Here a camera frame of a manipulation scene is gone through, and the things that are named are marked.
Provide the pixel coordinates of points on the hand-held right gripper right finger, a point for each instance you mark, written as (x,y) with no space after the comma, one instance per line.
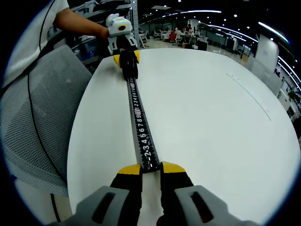
(176,186)

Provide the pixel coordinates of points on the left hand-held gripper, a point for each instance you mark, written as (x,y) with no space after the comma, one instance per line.
(116,27)

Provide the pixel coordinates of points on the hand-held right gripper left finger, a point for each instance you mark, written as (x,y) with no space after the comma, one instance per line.
(122,188)

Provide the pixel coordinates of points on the black tape measure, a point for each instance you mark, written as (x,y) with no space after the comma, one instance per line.
(130,67)

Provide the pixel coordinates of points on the person's left forearm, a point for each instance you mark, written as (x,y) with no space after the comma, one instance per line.
(80,21)

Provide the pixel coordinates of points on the grey metal shelf rack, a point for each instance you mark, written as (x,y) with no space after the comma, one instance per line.
(134,21)

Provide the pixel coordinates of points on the grey mesh chair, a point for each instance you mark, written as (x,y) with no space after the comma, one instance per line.
(42,113)

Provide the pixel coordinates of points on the person's body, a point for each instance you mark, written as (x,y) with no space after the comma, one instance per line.
(26,40)

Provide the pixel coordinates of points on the green potted plant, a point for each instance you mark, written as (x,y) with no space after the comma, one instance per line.
(292,95)

